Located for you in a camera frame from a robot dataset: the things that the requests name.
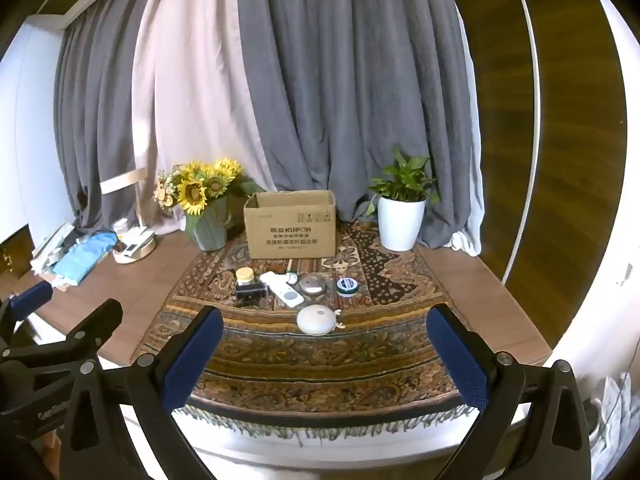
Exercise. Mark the white round device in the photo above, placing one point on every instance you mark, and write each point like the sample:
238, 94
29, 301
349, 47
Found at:
316, 319

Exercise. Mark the wide grey curtain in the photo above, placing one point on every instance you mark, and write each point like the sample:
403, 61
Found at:
350, 85

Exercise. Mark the narrow grey curtain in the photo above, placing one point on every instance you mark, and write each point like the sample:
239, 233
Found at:
95, 110

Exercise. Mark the white plastic bag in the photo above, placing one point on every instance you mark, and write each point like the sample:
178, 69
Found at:
612, 410

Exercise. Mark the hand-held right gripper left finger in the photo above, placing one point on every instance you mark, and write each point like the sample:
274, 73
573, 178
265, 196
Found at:
192, 360

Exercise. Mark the patterned fringed rug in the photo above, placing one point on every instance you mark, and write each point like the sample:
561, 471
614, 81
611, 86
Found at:
325, 360

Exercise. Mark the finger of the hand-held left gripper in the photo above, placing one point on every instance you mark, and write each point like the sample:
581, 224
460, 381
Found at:
31, 298
102, 316

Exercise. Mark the blue cloth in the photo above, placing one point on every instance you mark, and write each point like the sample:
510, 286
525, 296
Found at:
82, 257

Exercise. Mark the silver round bell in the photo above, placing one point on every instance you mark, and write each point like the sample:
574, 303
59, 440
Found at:
311, 285

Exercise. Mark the cardboard box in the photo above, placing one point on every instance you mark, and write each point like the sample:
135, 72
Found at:
290, 235

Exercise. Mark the green pothos plant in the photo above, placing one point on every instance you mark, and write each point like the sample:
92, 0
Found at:
400, 180

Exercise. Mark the brown wooden cabinet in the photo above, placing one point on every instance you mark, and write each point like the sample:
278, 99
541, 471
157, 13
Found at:
12, 257

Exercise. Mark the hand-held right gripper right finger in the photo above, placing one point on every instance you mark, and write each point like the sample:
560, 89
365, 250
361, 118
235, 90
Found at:
460, 360

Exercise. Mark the black plastic clip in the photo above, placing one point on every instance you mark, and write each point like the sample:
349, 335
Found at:
252, 297

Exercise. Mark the white sheer curtain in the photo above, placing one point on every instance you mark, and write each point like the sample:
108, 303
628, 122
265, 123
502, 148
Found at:
470, 160

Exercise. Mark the sunflower bouquet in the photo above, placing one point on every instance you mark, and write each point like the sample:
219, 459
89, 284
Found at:
192, 195

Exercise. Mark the yellow lid jar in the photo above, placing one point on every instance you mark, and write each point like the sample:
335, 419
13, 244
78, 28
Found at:
245, 275

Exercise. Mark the grey ribbed vase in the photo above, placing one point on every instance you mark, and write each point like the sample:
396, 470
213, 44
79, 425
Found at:
207, 232

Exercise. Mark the beige curtain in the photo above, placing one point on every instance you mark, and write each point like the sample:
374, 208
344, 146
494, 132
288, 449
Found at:
200, 85

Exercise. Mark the green round tin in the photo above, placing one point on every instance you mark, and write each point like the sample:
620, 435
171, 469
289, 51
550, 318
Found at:
347, 286

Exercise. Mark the white plant pot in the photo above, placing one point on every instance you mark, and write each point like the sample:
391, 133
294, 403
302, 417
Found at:
400, 225

